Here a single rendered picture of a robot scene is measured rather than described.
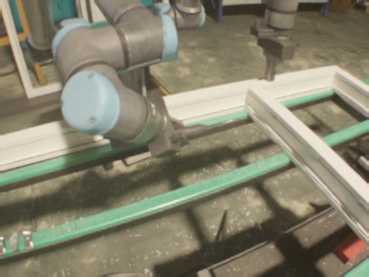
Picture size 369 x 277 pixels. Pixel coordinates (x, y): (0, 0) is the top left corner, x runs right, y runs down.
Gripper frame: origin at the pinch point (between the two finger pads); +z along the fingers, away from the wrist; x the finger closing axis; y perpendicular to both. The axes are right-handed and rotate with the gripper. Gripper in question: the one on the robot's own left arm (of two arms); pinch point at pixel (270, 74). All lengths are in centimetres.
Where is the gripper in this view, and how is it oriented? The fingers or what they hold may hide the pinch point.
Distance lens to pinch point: 94.4
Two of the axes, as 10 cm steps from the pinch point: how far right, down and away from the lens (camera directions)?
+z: 0.0, 7.6, 6.5
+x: -3.7, -6.0, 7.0
